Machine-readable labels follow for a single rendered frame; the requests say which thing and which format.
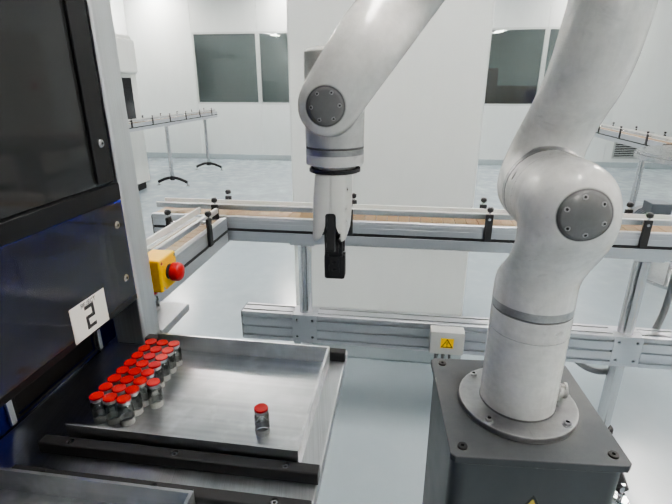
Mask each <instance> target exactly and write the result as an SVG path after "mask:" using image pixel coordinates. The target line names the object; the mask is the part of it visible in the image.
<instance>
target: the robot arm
mask: <svg viewBox="0 0 672 504"><path fill-rule="evenodd" d="M444 1H445V0H356V1H355V2H354V3H353V4H352V6H351V7H350V8H349V10H348V11H347V12H346V14H345V15H344V17H343V18H342V20H341V21H340V23H339V24H338V26H337V27H336V29H335V31H334V32H333V34H332V35H331V37H330V39H329V40H328V42H327V44H326V45H325V46H315V47H310V48H308V49H306V50H305V51H304V84H303V86H302V88H301V91H300V94H299V98H298V113H299V116H300V119H301V121H302V123H303V124H304V125H305V137H306V164H307V165H309V166H310V167H309V171H310V172H311V173H314V174H315V181H314V198H313V239H314V240H315V241H318V239H320V238H321V236H322V234H323V232H324V242H325V254H324V270H325V278H333V279H344V277H345V274H346V252H343V251H345V239H346V237H347V234H348V231H349V228H350V223H351V212H352V174H355V173H359V172H360V165H362V164H363V163H364V116H365V107H366V106H367V105H368V103H369V102H370V101H371V99H372V98H373V97H374V95H375V94H376V92H377V91H378V90H379V88H380V87H381V86H382V84H383V83H384V82H385V80H386V79H387V78H388V76H389V75H390V74H391V72H392V71H393V70H394V68H395V67H396V66H397V64H398V63H399V62H400V60H401V59H402V58H403V56H404V55H405V54H406V52H407V51H408V50H409V48H410V47H411V45H412V44H413V43H414V41H415V40H416V39H417V37H418V36H419V35H420V33H421V32H422V31H423V29H424V28H425V26H426V25H427V24H428V22H429V21H430V20H431V18H432V17H433V16H434V14H435V13H436V12H437V10H438V9H439V8H440V6H441V5H442V3H443V2H444ZM657 4H658V0H568V2H567V6H566V9H565V13H564V16H563V20H562V23H561V27H560V30H559V34H558V37H557V41H556V44H555V47H554V51H553V54H552V57H551V60H550V63H549V66H548V68H547V71H546V74H545V76H544V79H543V81H542V83H541V86H540V88H539V90H538V92H537V94H536V96H535V98H534V100H533V102H532V104H531V106H530V108H529V110H528V112H527V114H526V116H525V118H524V120H523V121H522V123H521V125H520V127H519V129H518V131H517V133H516V135H515V137H514V139H513V141H512V143H511V145H510V147H509V149H508V151H507V154H506V156H505V158H504V160H503V163H502V165H501V168H500V172H499V176H498V182H497V192H498V197H499V200H500V203H501V204H502V206H503V208H504V209H505V210H506V211H507V213H508V214H509V215H510V216H511V217H512V218H513V219H514V220H515V221H516V222H517V233H516V238H515V242H514V245H513V248H512V250H511V252H510V254H509V256H508V257H507V259H506V260H505V261H504V262H503V263H502V264H501V265H500V266H499V268H498V270H497V272H496V275H495V280H494V287H493V294H492V302H491V309H490V317H489V325H488V332H487V340H486V348H485V356H484V363H483V368H480V369H477V370H474V371H471V372H470V373H469V374H467V375H466V376H465V377H464V378H463V379H462V381H461V383H460V387H459V401H460V403H461V406H462V407H463V409H464V410H465V412H466V413H467V414H468V415H469V416H470V417H471V419H472V420H474V421H475V422H476V423H477V424H479V425H480V426H482V427H483V428H485V429H486V430H488V431H490V432H492V433H494V434H496V435H498V436H501V437H504V438H507V439H510V440H513V441H517V442H522V443H530V444H548V443H554V442H558V441H561V440H564V439H565V438H567V437H569V436H570V435H571V434H572V433H573V432H574V431H575V429H576V427H577V425H578V420H579V412H578V408H577V406H576V403H575V401H574V400H573V399H572V398H571V396H570V395H569V389H568V384H567V382H563V383H561V379H562V374H563V369H564V364H565V359H566V354H567V349H568V344H569V339H570V334H571V329H572V324H573V319H574V314H575V309H576V304H577V299H578V293H579V289H580V286H581V284H582V282H583V280H584V279H585V277H586V276H587V275H588V273H589V272H590V271H591V270H592V269H593V268H594V267H595V266H596V265H597V264H598V263H599V262H600V261H601V260H602V259H603V258H604V256H605V255H606V254H607V253H608V252H609V250H610V249H611V247H612V246H613V244H614V242H615V241H616V239H617V236H618V234H619V231H620V228H621V223H622V216H623V200H622V194H621V191H620V188H619V186H618V184H617V182H616V180H615V179H614V178H613V176H612V175H611V174H610V173H609V172H608V171H606V170H605V169H604V168H602V167H601V166H599V165H598V164H596V163H594V162H592V161H589V160H587V159H584V158H585V155H586V152H587V149H588V147H589V145H590V143H591V141H592V139H593V137H594V135H595V133H596V132H597V130H598V128H599V127H600V125H601V124H602V122H603V121H604V119H605V118H606V116H607V115H608V113H609V112H610V110H611V109H612V107H613V106H614V105H615V103H616V102H617V100H618V99H619V97H620V95H621V94H622V92H623V90H624V89H625V87H626V85H627V83H628V81H629V79H630V77H631V75H632V73H633V70H634V68H635V66H636V64H637V61H638V59H639V56H640V54H641V51H642V49H643V46H644V43H645V41H646V38H647V35H648V32H649V29H650V27H651V24H652V21H653V18H654V15H655V12H656V8H657Z"/></svg>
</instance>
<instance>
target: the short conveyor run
mask: <svg viewBox="0 0 672 504"><path fill-rule="evenodd" d="M200 213H201V208H200V207H198V208H196V209H195V210H193V211H191V212H190V213H188V214H186V215H185V216H183V217H181V218H180V219H178V220H176V221H174V220H172V218H171V216H169V215H170V214H171V210H170V209H166V210H164V214H165V215H167V217H166V218H165V221H166V227H165V228H163V229H161V230H160V231H158V232H156V233H154V234H153V235H151V236H149V237H148V238H146V243H147V249H152V250H153V249H157V250H173V251H174V252H175V258H176V262H180V263H182V264H183V265H184V268H185V274H184V277H183V279H182V280H180V281H176V282H175V283H174V284H172V285H171V286H170V287H169V288H168V289H167V290H165V291H164V292H162V293H160V292H158V295H157V296H158V297H159V301H163V300H164V299H165V298H166V297H167V296H169V295H170V294H171V293H172V292H173V291H174V290H175V289H176V288H178V287H179V286H180V285H181V284H182V283H183V282H184V281H185V280H186V279H188V278H189V277H190V276H191V275H192V274H193V273H194V272H195V271H197V270H198V269H199V268H200V267H201V266H202V265H203V264H204V263H206V262H207V261H208V260H209V259H210V258H211V257H212V256H213V255H214V254H216V253H217V252H218V251H219V250H220V249H221V248H222V247H223V246H225V245H226V244H227V243H228V242H229V234H228V222H227V218H220V219H211V218H212V217H213V216H215V215H216V214H218V208H214V209H213V210H211V211H205V212H204V214H205V215H204V216H202V217H201V218H200V217H196V215H198V214H200Z"/></svg>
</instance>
